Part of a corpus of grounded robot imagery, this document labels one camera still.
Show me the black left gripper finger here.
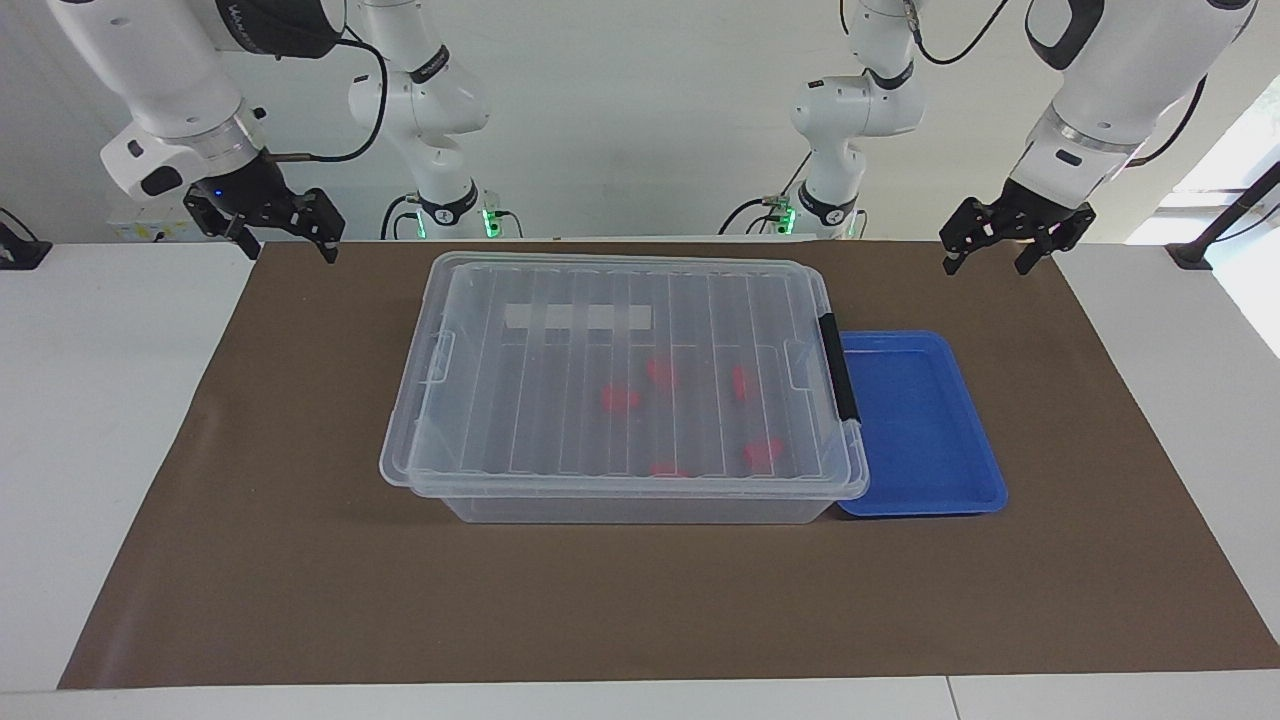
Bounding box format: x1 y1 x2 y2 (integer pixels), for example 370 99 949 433
1015 234 1063 277
942 225 991 277

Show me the clear plastic box lid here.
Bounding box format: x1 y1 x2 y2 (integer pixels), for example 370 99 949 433
379 250 871 501

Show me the black box latch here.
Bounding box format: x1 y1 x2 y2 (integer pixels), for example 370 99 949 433
818 312 862 425

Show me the blue plastic tray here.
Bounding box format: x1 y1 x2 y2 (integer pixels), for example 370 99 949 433
835 330 1009 519

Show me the clear plastic storage box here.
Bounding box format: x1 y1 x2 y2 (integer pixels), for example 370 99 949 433
405 255 869 526

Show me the black stand with pole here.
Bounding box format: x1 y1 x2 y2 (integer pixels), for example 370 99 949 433
1165 160 1280 271

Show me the bright window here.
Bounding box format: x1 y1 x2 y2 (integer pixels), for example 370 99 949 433
1125 75 1280 359

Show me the black stand base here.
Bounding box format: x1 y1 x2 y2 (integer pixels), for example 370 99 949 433
0 205 53 271

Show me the brown table mat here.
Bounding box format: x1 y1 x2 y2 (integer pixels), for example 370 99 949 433
57 240 1280 691

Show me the black base cable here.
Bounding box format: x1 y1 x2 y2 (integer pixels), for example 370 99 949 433
381 193 421 241
718 150 813 237

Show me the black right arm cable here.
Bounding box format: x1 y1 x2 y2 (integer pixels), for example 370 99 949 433
262 25 389 164

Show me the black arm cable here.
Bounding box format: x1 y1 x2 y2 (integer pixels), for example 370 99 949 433
262 25 389 164
900 0 1208 166

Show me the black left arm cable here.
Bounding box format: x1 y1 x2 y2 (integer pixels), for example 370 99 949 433
900 0 1208 166

